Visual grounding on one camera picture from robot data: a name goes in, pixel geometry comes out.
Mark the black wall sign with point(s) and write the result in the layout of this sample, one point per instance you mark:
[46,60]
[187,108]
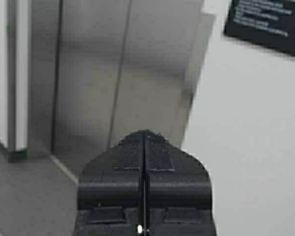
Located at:
[267,23]

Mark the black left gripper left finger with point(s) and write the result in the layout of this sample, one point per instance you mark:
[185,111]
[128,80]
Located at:
[110,193]

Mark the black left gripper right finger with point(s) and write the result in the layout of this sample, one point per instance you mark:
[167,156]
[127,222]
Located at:
[179,192]

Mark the stainless steel elevator door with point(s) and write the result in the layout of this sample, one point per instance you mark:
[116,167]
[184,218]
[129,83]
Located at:
[101,69]

